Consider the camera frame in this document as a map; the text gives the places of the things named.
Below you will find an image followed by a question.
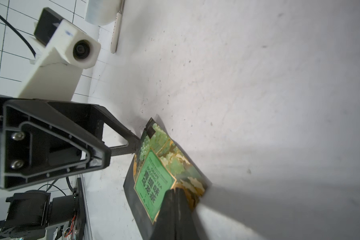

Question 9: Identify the metal spoon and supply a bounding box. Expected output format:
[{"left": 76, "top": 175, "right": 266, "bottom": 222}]
[{"left": 110, "top": 0, "right": 125, "bottom": 54}]

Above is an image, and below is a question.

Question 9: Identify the white ceramic bowl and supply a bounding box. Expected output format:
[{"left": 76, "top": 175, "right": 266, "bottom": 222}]
[{"left": 85, "top": 0, "right": 122, "bottom": 26}]

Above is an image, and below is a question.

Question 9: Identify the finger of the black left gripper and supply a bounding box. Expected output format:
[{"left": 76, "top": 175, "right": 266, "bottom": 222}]
[{"left": 49, "top": 102, "right": 140, "bottom": 157}]

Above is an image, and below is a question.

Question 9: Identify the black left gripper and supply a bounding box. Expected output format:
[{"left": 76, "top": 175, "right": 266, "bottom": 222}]
[{"left": 0, "top": 96, "right": 111, "bottom": 191}]

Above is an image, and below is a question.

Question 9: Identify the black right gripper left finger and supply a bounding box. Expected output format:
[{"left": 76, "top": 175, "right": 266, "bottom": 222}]
[{"left": 150, "top": 190, "right": 176, "bottom": 240}]

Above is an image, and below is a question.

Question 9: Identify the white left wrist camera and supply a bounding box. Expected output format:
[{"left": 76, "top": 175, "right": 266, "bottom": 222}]
[{"left": 15, "top": 7, "right": 101, "bottom": 101}]

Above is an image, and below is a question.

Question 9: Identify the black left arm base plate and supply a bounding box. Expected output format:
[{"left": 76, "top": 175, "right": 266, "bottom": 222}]
[{"left": 0, "top": 178, "right": 88, "bottom": 240}]

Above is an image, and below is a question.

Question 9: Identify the green tea bag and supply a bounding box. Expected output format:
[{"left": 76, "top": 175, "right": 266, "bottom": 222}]
[{"left": 124, "top": 119, "right": 209, "bottom": 240}]

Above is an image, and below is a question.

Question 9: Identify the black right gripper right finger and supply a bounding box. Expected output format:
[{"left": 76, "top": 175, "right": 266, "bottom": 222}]
[{"left": 175, "top": 188, "right": 200, "bottom": 240}]

